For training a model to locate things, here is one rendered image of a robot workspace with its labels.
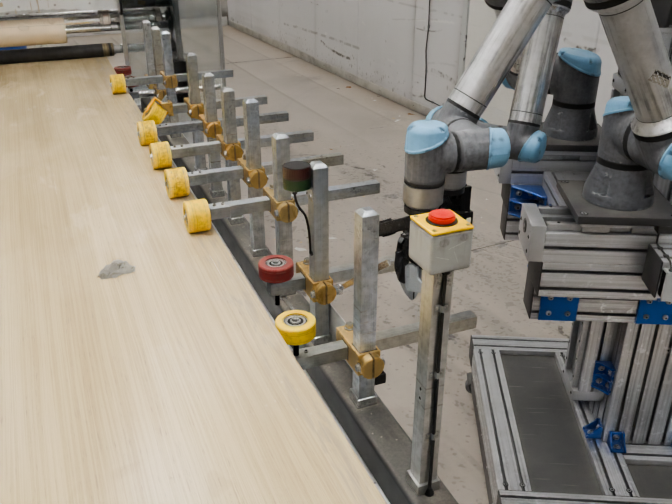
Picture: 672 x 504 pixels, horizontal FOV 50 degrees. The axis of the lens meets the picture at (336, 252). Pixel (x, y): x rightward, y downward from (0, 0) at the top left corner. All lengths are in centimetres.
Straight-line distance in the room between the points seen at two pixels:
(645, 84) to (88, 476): 115
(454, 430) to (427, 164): 145
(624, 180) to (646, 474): 93
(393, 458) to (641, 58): 86
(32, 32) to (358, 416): 290
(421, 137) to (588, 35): 343
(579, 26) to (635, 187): 310
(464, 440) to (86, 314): 146
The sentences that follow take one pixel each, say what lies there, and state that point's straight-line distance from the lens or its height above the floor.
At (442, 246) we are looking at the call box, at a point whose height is 120.
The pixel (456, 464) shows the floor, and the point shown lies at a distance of 245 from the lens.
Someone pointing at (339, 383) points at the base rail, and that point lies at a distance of 159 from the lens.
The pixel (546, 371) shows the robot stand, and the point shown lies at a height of 21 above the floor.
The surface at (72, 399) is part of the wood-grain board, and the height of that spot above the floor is 90.
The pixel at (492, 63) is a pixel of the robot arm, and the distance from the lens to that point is 144.
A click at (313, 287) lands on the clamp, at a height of 86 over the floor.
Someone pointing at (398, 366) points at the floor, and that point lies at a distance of 285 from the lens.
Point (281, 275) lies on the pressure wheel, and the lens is 160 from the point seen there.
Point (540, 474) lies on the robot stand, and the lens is 216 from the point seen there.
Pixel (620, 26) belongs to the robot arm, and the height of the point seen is 145.
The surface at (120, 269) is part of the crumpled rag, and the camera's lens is 165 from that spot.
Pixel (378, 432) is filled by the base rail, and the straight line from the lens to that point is 146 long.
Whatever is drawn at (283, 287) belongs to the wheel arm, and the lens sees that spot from 165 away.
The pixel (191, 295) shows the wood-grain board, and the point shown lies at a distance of 153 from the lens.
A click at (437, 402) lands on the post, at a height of 90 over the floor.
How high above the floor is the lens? 165
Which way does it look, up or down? 26 degrees down
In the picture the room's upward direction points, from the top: straight up
